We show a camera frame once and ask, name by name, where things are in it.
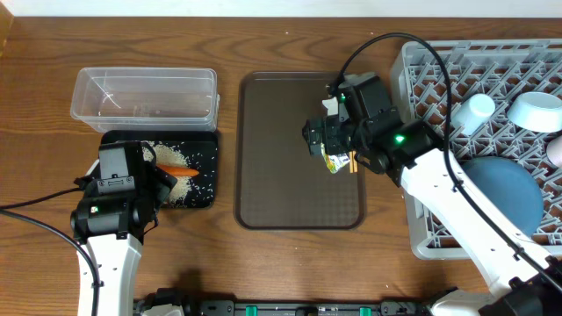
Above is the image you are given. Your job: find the white tissue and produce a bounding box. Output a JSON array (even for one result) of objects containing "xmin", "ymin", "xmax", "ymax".
[{"xmin": 321, "ymin": 97, "xmax": 339, "ymax": 116}]

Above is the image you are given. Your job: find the wooden chopstick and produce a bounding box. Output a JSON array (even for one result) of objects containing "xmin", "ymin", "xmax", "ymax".
[
  {"xmin": 352, "ymin": 151, "xmax": 357, "ymax": 173},
  {"xmin": 349, "ymin": 151, "xmax": 353, "ymax": 174}
]

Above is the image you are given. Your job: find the orange carrot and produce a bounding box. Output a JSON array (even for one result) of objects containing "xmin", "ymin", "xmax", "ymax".
[{"xmin": 157, "ymin": 164, "xmax": 199, "ymax": 177}]

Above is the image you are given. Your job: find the white rice pile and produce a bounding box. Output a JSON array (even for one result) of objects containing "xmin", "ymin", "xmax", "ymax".
[{"xmin": 143, "ymin": 140, "xmax": 218, "ymax": 209}]

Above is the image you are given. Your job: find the green snack wrapper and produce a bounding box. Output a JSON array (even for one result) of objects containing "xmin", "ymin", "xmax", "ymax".
[{"xmin": 321, "ymin": 145, "xmax": 349, "ymax": 174}]

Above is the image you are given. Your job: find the light blue cup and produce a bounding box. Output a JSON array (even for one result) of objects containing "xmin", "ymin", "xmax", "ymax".
[{"xmin": 451, "ymin": 94, "xmax": 496, "ymax": 136}]

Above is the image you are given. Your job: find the dark blue plate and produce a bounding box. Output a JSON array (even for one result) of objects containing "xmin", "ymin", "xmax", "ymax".
[{"xmin": 462, "ymin": 156, "xmax": 544, "ymax": 237}]

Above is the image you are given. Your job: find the light blue bowl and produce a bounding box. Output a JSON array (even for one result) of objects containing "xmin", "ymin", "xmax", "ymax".
[{"xmin": 507, "ymin": 92, "xmax": 561, "ymax": 133}]

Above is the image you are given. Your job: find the white pink cup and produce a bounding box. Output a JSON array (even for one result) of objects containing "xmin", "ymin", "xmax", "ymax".
[{"xmin": 546, "ymin": 136, "xmax": 562, "ymax": 169}]

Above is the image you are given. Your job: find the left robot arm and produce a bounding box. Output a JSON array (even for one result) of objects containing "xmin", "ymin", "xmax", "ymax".
[{"xmin": 70, "ymin": 141, "xmax": 177, "ymax": 315}]

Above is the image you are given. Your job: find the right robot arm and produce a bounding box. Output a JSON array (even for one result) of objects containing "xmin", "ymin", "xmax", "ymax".
[{"xmin": 302, "ymin": 73, "xmax": 561, "ymax": 315}]

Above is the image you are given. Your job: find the grey dishwasher rack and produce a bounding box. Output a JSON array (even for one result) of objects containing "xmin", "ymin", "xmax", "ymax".
[{"xmin": 391, "ymin": 39, "xmax": 561, "ymax": 256}]

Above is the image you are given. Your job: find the black tray bin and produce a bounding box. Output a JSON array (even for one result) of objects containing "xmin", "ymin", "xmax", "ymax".
[{"xmin": 101, "ymin": 131, "xmax": 219, "ymax": 209}]

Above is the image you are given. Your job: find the clear plastic bin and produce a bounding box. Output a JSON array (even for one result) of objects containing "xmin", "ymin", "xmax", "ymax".
[{"xmin": 70, "ymin": 67, "xmax": 220, "ymax": 133}]

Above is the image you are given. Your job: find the brown serving tray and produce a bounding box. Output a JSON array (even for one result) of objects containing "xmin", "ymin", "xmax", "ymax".
[{"xmin": 234, "ymin": 72, "xmax": 365, "ymax": 230}]

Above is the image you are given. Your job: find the left black cable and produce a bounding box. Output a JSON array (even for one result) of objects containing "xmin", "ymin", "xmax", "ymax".
[{"xmin": 0, "ymin": 187, "xmax": 103, "ymax": 316}]

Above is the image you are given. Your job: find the black cable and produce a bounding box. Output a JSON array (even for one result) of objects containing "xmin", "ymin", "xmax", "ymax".
[
  {"xmin": 335, "ymin": 32, "xmax": 562, "ymax": 293},
  {"xmin": 0, "ymin": 187, "xmax": 103, "ymax": 316}
]

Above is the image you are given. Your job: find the right black cable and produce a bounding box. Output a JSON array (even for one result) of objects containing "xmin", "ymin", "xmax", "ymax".
[{"xmin": 335, "ymin": 32, "xmax": 562, "ymax": 293}]

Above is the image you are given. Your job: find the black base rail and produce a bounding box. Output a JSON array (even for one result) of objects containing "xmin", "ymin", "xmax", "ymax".
[{"xmin": 133, "ymin": 288, "xmax": 431, "ymax": 316}]

